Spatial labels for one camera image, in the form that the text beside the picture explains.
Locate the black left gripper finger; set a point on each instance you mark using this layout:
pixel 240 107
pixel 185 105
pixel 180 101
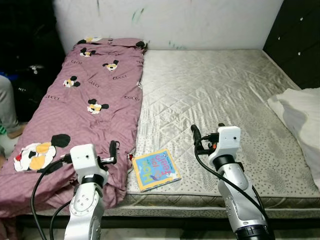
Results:
pixel 113 151

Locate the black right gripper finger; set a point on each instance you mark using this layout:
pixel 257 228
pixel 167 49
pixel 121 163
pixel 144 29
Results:
pixel 221 125
pixel 196 135

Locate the colourful children's book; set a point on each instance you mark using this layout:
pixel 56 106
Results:
pixel 155 170

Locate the white pillow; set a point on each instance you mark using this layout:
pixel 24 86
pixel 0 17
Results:
pixel 300 120

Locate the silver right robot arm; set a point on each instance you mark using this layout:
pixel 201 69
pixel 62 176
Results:
pixel 242 205

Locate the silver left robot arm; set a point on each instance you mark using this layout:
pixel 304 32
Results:
pixel 85 210

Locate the white quilted mattress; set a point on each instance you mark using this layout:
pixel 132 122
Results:
pixel 215 90

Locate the pink cartoon mouse blanket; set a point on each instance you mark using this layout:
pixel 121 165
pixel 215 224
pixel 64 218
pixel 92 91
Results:
pixel 95 85

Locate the dark bed base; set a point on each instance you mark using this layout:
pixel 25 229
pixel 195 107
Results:
pixel 175 224

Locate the black bag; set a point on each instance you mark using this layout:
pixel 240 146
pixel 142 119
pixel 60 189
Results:
pixel 40 95

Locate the black tufted headboard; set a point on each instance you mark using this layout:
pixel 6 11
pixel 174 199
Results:
pixel 297 40

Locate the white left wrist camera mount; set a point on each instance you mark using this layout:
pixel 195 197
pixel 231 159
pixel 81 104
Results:
pixel 87 160

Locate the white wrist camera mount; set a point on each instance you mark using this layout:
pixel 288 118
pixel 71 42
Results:
pixel 225 144
pixel 87 160

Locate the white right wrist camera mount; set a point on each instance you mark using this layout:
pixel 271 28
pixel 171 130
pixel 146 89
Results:
pixel 225 144

